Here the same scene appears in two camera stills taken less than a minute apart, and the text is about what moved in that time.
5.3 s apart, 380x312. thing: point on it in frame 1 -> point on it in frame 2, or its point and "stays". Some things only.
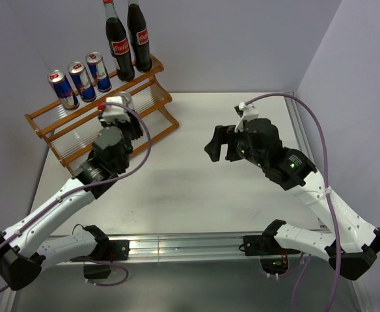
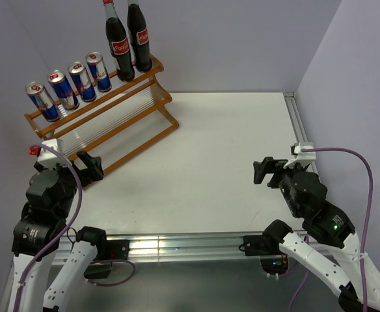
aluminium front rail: x=172 y=246 stays
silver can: x=126 y=97 -> x=38 y=93
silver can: x=77 y=69 stays
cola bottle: x=138 y=32 stays
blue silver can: x=67 y=97 stays
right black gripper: x=221 y=134 -> x=269 y=164
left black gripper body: x=131 y=130 -> x=66 y=201
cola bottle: x=118 y=42 stays
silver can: x=99 y=71 stays
